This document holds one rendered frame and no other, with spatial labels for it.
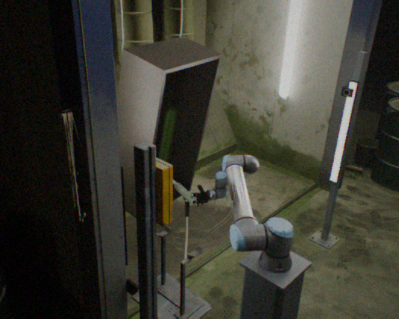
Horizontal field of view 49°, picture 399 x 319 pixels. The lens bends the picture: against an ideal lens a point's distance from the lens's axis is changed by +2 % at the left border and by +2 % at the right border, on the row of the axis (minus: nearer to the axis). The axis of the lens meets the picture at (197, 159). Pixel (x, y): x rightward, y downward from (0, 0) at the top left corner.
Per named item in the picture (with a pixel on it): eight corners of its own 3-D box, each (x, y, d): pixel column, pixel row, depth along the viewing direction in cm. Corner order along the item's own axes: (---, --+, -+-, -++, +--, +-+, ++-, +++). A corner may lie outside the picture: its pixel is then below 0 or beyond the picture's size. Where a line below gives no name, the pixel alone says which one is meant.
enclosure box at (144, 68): (107, 197, 329) (121, 48, 264) (159, 170, 372) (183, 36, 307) (140, 221, 314) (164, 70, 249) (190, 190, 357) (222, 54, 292)
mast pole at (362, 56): (320, 239, 378) (357, 52, 304) (322, 237, 381) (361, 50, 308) (325, 241, 375) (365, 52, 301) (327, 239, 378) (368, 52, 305)
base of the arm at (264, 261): (298, 262, 251) (300, 248, 247) (280, 278, 239) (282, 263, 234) (270, 247, 263) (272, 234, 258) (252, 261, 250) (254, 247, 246)
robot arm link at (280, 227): (293, 257, 240) (298, 231, 233) (264, 257, 239) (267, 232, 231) (286, 239, 254) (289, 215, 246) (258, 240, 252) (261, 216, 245)
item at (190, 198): (196, 222, 329) (197, 197, 320) (191, 224, 327) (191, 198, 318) (170, 195, 368) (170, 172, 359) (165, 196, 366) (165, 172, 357)
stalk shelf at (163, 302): (131, 298, 204) (131, 295, 203) (166, 274, 219) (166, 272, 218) (176, 336, 185) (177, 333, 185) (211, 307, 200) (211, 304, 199)
